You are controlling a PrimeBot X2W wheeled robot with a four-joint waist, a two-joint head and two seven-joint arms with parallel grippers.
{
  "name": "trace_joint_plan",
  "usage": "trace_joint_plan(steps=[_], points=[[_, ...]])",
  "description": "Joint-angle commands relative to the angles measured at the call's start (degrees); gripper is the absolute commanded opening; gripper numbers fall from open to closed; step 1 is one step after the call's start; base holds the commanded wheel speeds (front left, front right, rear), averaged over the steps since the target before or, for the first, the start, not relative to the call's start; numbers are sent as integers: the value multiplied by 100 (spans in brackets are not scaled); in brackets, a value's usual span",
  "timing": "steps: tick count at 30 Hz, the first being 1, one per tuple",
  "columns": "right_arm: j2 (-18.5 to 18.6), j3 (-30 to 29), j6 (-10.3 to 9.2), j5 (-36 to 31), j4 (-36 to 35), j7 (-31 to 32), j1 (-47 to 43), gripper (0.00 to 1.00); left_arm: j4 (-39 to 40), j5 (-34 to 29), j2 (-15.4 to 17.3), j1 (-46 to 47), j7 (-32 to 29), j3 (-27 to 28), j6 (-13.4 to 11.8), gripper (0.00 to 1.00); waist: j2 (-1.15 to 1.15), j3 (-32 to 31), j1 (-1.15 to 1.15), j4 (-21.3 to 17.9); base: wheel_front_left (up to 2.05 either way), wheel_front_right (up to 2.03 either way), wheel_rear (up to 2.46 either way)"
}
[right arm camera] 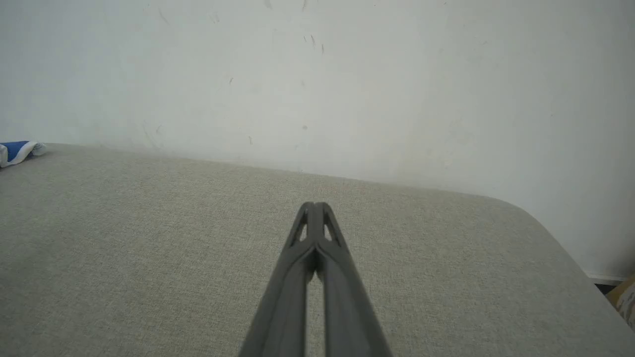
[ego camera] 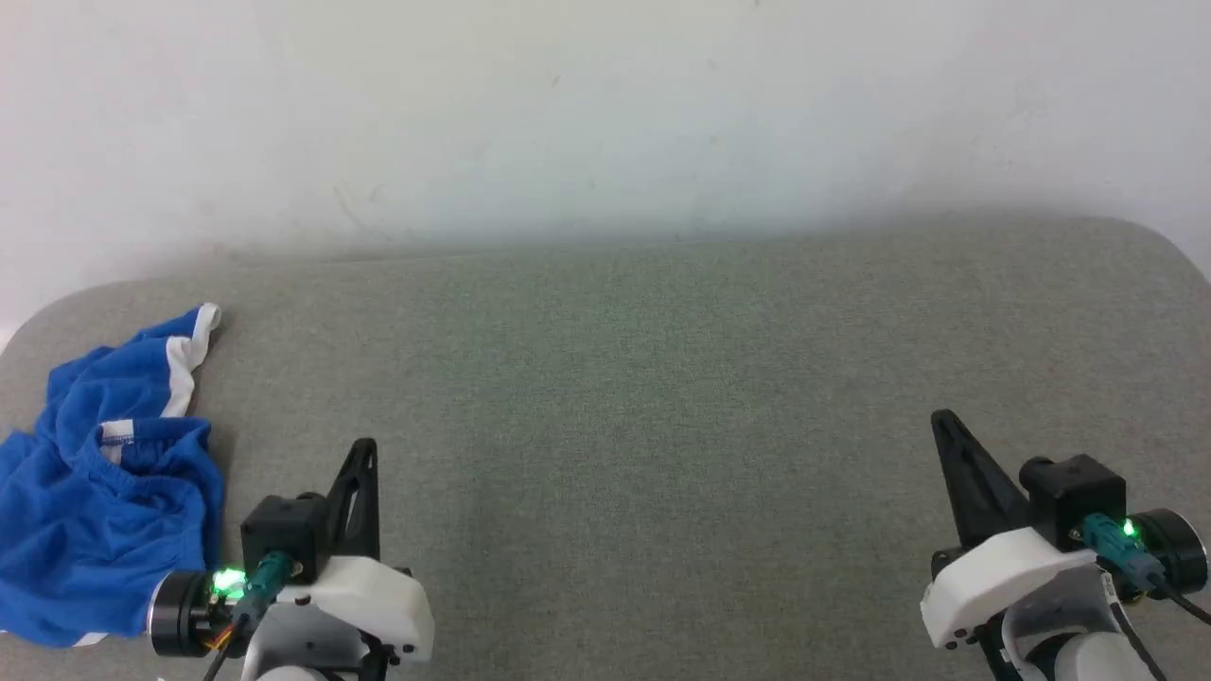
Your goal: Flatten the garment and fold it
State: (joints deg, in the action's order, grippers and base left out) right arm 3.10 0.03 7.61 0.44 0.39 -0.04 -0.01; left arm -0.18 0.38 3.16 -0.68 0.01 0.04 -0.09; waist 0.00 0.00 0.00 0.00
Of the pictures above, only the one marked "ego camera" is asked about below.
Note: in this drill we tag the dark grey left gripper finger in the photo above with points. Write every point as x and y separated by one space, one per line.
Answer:
367 530

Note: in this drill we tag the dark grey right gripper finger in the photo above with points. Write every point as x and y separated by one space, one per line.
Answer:
979 492

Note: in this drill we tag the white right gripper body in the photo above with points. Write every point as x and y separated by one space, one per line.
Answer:
1003 572

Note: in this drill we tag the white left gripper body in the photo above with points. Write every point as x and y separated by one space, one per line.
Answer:
378 596

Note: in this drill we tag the blue shorts with white trim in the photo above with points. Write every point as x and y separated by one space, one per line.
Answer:
85 511

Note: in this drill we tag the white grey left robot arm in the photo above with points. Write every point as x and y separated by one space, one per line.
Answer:
180 615

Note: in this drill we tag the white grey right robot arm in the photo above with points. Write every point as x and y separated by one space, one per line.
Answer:
1178 553

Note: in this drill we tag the grey fabric sofa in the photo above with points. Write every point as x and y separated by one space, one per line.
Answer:
624 397

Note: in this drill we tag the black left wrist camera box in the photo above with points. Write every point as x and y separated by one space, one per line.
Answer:
279 534

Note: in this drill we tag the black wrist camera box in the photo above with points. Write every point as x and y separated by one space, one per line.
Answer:
279 534
1074 497

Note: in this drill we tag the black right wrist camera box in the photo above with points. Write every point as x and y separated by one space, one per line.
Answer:
1074 497

